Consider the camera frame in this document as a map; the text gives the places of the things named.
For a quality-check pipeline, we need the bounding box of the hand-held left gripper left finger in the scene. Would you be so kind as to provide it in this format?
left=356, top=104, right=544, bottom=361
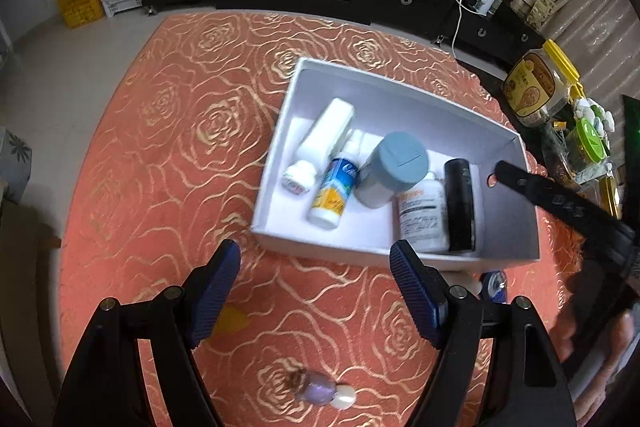
left=52, top=238, right=242, bottom=427

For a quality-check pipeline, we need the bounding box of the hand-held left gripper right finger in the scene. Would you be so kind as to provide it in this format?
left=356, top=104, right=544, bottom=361
left=389, top=240, right=573, bottom=427

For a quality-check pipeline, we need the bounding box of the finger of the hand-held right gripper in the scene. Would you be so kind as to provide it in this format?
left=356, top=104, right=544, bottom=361
left=494, top=160, right=636, bottom=253

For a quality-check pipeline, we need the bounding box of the white pill bottle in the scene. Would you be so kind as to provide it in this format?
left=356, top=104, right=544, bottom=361
left=397, top=172, right=451, bottom=254

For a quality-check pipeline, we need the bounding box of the black cylindrical bottle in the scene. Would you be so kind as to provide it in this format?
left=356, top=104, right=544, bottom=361
left=444, top=158, right=476, bottom=254

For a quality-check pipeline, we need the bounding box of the blue and yellow spray bottle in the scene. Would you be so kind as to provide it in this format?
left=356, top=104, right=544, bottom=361
left=307, top=130, right=366, bottom=229

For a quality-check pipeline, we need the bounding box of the purple glitter nail polish bottle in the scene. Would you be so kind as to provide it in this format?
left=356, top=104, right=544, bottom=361
left=287, top=369, right=357, bottom=410

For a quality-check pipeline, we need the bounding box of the blue-lidded round container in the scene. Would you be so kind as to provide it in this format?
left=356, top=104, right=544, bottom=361
left=354, top=132, right=430, bottom=209

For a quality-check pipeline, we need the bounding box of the small white red-label bottle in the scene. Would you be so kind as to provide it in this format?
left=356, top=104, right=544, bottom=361
left=281, top=159, right=317, bottom=196

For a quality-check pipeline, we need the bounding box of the white cardboard box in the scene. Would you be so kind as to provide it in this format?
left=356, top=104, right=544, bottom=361
left=250, top=58, right=542, bottom=275

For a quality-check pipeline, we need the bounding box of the white rectangular bottle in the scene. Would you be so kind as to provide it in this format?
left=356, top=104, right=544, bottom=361
left=298, top=98, right=356, bottom=165

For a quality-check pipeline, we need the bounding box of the person's right hand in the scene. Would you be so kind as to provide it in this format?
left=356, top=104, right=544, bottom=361
left=555, top=302, right=640, bottom=425

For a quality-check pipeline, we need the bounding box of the yellow paper scrap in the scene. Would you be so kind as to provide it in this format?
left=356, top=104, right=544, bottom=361
left=215, top=307, right=251, bottom=335

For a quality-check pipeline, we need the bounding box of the green-lidded container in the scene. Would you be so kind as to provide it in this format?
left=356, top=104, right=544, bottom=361
left=570, top=117, right=613, bottom=170

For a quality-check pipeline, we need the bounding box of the small blue round object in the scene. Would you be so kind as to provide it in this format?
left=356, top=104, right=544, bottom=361
left=480, top=271, right=508, bottom=303

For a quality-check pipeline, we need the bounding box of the clear jar with yellow lid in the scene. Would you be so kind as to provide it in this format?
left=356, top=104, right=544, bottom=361
left=502, top=39, right=583, bottom=129

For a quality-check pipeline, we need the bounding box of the grey floral cushion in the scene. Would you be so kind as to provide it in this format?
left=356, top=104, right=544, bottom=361
left=0, top=127, right=33, bottom=205

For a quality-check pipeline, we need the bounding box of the white plastic basket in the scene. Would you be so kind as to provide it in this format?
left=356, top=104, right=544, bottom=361
left=101, top=0, right=141, bottom=18

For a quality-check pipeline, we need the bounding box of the white cable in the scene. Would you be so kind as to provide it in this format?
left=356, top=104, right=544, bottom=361
left=435, top=0, right=476, bottom=52

